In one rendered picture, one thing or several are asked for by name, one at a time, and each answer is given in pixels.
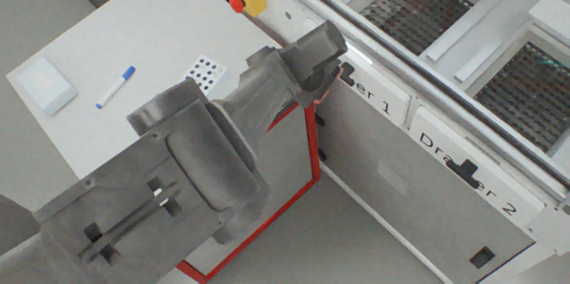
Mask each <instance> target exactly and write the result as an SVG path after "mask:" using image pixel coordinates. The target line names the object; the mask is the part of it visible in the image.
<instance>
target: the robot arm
mask: <svg viewBox="0 0 570 284"><path fill-rule="evenodd" d="M345 53H348V45H347V43H346V41H345V39H344V38H343V36H342V34H341V33H340V30H339V29H338V27H337V26H336V25H335V24H334V23H333V22H332V21H330V20H326V21H324V22H323V23H322V24H321V25H319V26H318V27H316V28H313V29H312V30H310V31H309V32H307V33H306V35H304V36H303V37H301V38H299V39H298V40H297V41H296V43H295V42H294V43H292V44H291V45H289V46H287V47H286V48H275V47H274V46H273V47H271V48H270V47H269V45H265V46H264V47H262V48H261V49H259V50H257V51H256V53H254V54H253V55H251V56H249V57H248V58H247V59H245V61H246V63H247V65H248V69H247V70H246V71H244V72H243V73H241V74H240V75H239V76H240V81H239V87H238V88H237V89H234V90H233V91H232V92H231V93H229V94H228V95H227V96H225V97H224V98H223V99H212V100H210V101H209V99H208V98H207V96H206V95H205V94H204V93H203V91H202V90H201V89H200V87H199V85H198V84H196V81H195V80H194V78H193V77H188V78H186V79H185V80H184V81H183V82H181V83H179V84H177V85H174V86H171V87H169V88H168V89H166V90H165V91H163V92H161V93H156V97H154V98H153V99H151V100H150V101H148V102H146V103H145V104H143V105H142V106H141V107H140V108H138V109H136V110H134V111H133V112H131V114H130V115H127V116H126V120H127V122H128V123H129V124H130V126H131V127H132V128H133V129H134V131H135V132H136V134H137V136H138V137H139V138H141V137H142V138H141V139H138V140H137V141H135V142H133V143H132V144H130V145H129V146H127V147H126V148H124V149H123V150H122V151H120V152H119V153H117V154H116V155H114V156H113V157H111V158H110V159H109V160H108V161H106V162H105V163H103V165H101V166H99V167H98V168H96V169H95V170H94V171H93V172H91V173H90V174H88V175H87V176H85V177H84V178H82V179H81V180H79V181H78V182H76V183H74V184H73V185H71V186H70V187H69V188H68V189H67V190H65V191H64V192H62V193H61V194H59V195H58V196H56V197H55V198H53V199H52V200H51V201H49V202H48V203H46V204H45V205H43V206H42V207H40V208H39V209H38V210H37V211H36V212H35V213H33V214H32V216H33V217H34V218H35V219H36V220H37V222H38V223H39V224H42V226H41V229H40V232H39V233H37V234H36V235H35V236H33V237H32V238H30V239H28V240H24V241H23V242H22V243H21V244H19V245H18V246H17V247H14V248H13V249H12V250H10V251H9V252H7V253H5V254H4V255H3V256H0V284H156V283H157V282H158V281H159V280H160V279H162V278H163V277H164V276H165V275H166V274H167V273H168V272H170V271H171V270H172V269H173V268H174V267H176V266H177V265H178V264H179V263H180V262H181V261H182V260H183V259H184V258H185V257H186V256H188V255H189V254H190V253H191V252H192V251H193V250H194V249H196V248H197V247H198V246H199V245H200V244H202V243H204V242H205V241H206V240H207V239H208V238H210V237H211V236H212V237H213V238H214V240H215V241H216V243H217V244H218V245H220V247H222V246H224V245H228V244H230V242H231V243H232V241H234V240H236V239H237V238H238V237H240V236H241V235H243V234H244V233H245V232H248V231H249V230H250V229H253V228H254V226H255V225H256V224H257V222H258V221H259V220H260V219H261V217H262V216H263V212H264V210H265V206H267V203H268V201H269V198H270V197H271V193H272V190H271V188H270V187H269V185H268V184H266V183H265V181H264V178H263V177H262V175H261V174H259V172H258V171H257V166H258V164H259V161H260V142H261V140H262V138H263V136H264V135H265V131H266V130H267V128H269V126H270V125H271V123H272V122H273V120H274V117H275V116H276V114H277V112H278V111H279V109H281V108H284V107H285V106H287V105H288V104H289V103H290V102H291V101H293V100H296V101H298V102H299V104H300V105H301V106H303V107H304V108H306V109H310V108H311V107H310V105H311V104H312V103H314V104H316V105H319V104H320V103H321V101H322V99H323V98H324V97H325V95H326V94H327V93H329V92H330V86H331V85H332V83H333V82H334V80H335V79H336V78H338V77H340V74H341V72H342V71H343V69H342V68H341V67H340V66H339V65H338V64H341V60H340V59H339V58H338V57H340V56H342V55H343V54H345ZM250 66H252V67H250ZM153 128H154V129H153ZM146 133H147V134H146ZM157 189H161V191H160V192H159V194H157V195H156V196H155V195H154V191H156V190H157ZM154 196H155V197H154ZM167 199H168V201H167V202H165V203H164V204H163V205H161V204H162V203H163V202H164V201H166V200H167Z"/></svg>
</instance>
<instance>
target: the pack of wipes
mask: <svg viewBox="0 0 570 284"><path fill-rule="evenodd" d="M16 79H17V81H18V82H19V83H20V85H21V86H22V87H23V88H24V89H25V90H26V91H27V93H28V95H29V96H30V97H31V98H32V99H33V100H34V101H35V102H36V104H37V105H38V106H39V107H40V109H41V110H42V111H43V112H44V113H45V114H46V115H48V116H51V115H53V114H54V113H55V112H57V111H58V110H59V109H60V108H61V107H62V106H64V105H65V104H66V102H67V101H69V100H70V99H72V98H73V97H74V96H75V95H76V94H77V90H76V89H75V88H74V87H73V85H72V84H71V83H70V82H69V81H68V79H67V78H66V77H65V76H63V75H62V73H60V71H59V70H57V68H55V67H54V65H53V64H52V63H51V62H50V61H49V60H48V59H47V58H46V57H44V56H43V57H41V58H40V59H38V60H37V61H35V63H33V64H32V65H31V66H29V67H28V68H26V69H25V70H23V71H22V72H21V74H19V75H18V76H17V77H16Z"/></svg>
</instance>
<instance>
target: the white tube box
mask: <svg viewBox="0 0 570 284"><path fill-rule="evenodd" d="M202 65H203V66H205V68H206V71H204V72H202V71H201V70H200V66H202ZM218 65H221V66H222V68H223V72H221V73H220V72H218V70H217V67H218ZM214 71H215V72H217V73H218V78H213V76H212V72H214ZM188 77H195V79H196V84H198V85H199V87H200V89H202V90H203V92H204V94H205V95H206V96H207V98H208V99H209V101H210V100H212V99H214V97H215V96H216V95H217V93H219V92H220V91H221V89H222V88H223V87H224V84H225V83H226V82H227V81H228V79H229V78H230V77H231V75H230V72H229V70H228V68H227V67H225V66H224V65H222V64H220V63H219V62H217V61H213V60H211V59H209V58H208V57H206V56H204V55H201V56H200V57H199V58H198V59H197V60H196V61H195V63H194V64H192V65H191V67H190V68H189V69H188V70H187V72H186V73H185V74H184V75H183V76H182V78H181V80H180V81H179V82H178V83H177V84H179V83H181V82H183V81H184V80H185V79H186V78H188Z"/></svg>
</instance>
